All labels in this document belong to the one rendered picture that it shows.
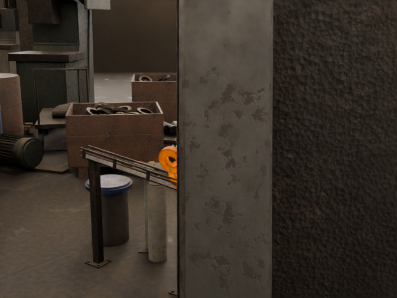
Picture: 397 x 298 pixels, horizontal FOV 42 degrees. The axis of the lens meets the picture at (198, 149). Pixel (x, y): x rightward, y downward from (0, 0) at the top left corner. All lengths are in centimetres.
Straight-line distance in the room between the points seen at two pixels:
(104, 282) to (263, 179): 203
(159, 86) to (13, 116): 178
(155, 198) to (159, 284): 52
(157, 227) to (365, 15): 197
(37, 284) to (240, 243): 211
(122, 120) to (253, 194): 374
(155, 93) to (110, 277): 364
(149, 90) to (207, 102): 523
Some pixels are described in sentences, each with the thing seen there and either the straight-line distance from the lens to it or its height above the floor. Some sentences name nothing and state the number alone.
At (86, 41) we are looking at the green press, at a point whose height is 114.
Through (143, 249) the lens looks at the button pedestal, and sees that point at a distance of 356.
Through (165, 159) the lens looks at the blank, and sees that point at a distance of 270.
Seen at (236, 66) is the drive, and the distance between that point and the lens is 129.
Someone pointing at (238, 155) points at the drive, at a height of 120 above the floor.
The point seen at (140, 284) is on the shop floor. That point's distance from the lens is 315.
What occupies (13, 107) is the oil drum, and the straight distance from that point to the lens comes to 597.
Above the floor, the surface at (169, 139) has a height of 33.
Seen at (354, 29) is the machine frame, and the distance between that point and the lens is 184.
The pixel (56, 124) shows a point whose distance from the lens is 611.
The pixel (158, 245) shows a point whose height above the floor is 12.
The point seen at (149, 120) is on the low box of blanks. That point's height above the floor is 56.
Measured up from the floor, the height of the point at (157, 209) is 37.
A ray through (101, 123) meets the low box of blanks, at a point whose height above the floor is 54.
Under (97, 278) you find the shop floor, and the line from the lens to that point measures 325.
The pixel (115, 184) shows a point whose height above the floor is 43.
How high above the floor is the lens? 153
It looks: 14 degrees down
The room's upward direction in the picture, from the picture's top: straight up
